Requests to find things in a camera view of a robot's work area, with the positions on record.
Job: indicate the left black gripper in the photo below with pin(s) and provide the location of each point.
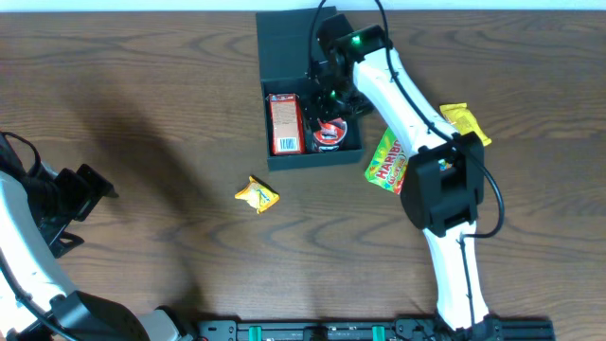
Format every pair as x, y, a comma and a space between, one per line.
88, 185

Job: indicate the yellow snack packet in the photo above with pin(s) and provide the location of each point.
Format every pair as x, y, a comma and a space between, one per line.
461, 117

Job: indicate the small red Pringles can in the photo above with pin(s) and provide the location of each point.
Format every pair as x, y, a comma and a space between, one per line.
330, 136

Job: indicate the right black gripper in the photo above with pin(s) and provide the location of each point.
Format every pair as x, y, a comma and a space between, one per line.
321, 98

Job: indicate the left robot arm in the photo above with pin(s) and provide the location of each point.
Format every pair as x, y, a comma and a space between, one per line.
39, 301

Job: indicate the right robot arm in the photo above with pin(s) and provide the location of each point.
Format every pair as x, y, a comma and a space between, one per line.
443, 184

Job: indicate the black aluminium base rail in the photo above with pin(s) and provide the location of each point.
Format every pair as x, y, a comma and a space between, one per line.
402, 329

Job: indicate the Haribo gummy worms bag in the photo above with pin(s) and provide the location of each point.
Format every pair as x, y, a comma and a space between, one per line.
388, 164

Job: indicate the small orange yellow snack bag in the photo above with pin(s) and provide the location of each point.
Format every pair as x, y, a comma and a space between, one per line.
257, 196

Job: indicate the red and white carton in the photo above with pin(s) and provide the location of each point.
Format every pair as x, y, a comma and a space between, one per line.
287, 124

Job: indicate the dark green box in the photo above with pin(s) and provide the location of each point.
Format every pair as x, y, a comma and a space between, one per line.
283, 38

